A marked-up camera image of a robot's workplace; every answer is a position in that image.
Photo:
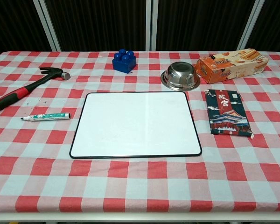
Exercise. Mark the green white marker pen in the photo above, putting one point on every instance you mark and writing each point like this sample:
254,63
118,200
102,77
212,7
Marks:
49,116

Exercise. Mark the red white checkered tablecloth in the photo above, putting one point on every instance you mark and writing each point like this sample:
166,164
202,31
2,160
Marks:
140,182

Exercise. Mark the blue toy building block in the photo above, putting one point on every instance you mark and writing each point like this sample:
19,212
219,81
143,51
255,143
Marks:
124,64

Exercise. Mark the stainless steel bowl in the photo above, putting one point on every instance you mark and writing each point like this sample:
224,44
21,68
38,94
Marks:
180,74

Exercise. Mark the dark blue palace print packet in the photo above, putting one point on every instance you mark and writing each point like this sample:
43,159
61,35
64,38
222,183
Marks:
227,114

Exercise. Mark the dark ribbed partition panel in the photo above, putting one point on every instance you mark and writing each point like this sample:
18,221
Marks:
98,23
275,23
11,23
200,23

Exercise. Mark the orange biscuit box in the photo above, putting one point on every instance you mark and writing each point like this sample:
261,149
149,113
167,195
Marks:
231,66

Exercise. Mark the black red claw hammer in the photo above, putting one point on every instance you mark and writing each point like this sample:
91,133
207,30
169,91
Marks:
18,93

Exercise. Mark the white board black frame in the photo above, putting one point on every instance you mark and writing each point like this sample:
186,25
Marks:
135,126

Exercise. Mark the white partition frame post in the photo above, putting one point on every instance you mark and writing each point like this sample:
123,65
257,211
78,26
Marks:
250,23
151,23
47,25

